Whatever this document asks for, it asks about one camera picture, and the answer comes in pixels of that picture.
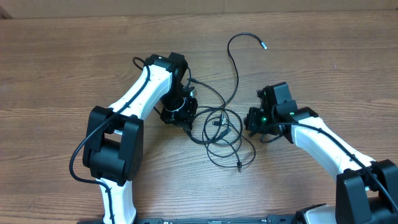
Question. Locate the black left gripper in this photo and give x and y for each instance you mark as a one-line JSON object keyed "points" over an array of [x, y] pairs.
{"points": [[185, 119]]}

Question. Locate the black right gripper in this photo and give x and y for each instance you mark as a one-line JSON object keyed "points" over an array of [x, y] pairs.
{"points": [[252, 121]]}

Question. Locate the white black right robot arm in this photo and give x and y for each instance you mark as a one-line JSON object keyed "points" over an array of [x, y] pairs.
{"points": [[366, 189]]}

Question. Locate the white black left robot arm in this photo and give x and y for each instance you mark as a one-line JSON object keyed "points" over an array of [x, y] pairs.
{"points": [[113, 147]]}

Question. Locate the brown cardboard backdrop panel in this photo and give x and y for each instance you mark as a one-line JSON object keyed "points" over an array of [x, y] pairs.
{"points": [[31, 9]]}

